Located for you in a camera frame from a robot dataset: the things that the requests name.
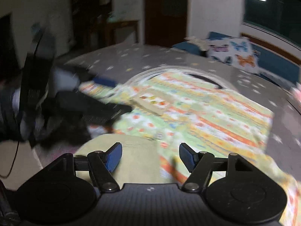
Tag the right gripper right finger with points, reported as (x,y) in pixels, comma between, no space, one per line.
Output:
(200,167)

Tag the colourful patterned baby garment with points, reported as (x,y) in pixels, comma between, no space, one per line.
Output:
(173,107)

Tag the blue sofa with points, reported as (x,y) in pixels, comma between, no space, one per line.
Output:
(283,70)

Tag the round table induction cooker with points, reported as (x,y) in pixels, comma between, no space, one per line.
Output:
(196,73)

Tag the green framed window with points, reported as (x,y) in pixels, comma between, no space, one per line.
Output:
(280,17)

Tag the wooden side table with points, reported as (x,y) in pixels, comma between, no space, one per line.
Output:
(118,31)

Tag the cream lace cloth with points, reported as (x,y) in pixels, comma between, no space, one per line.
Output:
(202,44)

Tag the dark wooden door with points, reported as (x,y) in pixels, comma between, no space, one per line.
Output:
(165,22)

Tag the dark bookshelf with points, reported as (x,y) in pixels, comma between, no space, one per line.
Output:
(89,20)

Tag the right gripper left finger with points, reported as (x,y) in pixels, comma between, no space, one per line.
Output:
(102,165)

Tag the butterfly print pillow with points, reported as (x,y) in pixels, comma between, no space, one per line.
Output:
(236,52)

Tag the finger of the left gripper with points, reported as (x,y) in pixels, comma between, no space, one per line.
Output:
(104,81)
(97,111)

